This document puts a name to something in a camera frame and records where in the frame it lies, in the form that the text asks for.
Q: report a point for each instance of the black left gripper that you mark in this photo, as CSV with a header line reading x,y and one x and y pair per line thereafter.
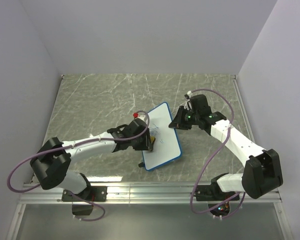
x,y
147,145

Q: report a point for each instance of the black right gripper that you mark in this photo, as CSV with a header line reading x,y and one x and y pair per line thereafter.
x,y
177,122

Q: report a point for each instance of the yellow bone shaped eraser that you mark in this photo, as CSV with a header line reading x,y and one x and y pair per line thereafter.
x,y
152,140

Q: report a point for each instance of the blue framed whiteboard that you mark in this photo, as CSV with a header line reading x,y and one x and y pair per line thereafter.
x,y
166,146

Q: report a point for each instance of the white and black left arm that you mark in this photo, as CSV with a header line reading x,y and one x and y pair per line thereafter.
x,y
52,169

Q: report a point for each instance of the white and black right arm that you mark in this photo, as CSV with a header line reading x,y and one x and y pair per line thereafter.
x,y
262,171

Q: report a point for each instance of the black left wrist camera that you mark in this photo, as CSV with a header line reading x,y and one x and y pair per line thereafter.
x,y
136,126

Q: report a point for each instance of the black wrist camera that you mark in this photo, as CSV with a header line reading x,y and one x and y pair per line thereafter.
x,y
136,126
199,104

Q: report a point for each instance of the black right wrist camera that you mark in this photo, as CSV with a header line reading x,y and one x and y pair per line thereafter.
x,y
199,104

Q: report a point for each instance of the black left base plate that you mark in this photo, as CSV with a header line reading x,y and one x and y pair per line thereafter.
x,y
91,193

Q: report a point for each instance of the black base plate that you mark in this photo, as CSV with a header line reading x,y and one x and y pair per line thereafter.
x,y
205,193
91,193

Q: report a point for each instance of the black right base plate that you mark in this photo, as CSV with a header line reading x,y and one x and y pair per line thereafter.
x,y
205,193

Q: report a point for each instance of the aluminium right side rail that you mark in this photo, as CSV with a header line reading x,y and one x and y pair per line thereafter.
x,y
247,120

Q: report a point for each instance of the aluminium rail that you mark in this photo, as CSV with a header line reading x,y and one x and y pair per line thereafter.
x,y
144,211
247,120

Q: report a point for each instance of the aluminium front rail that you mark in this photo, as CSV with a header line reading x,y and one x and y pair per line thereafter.
x,y
144,211

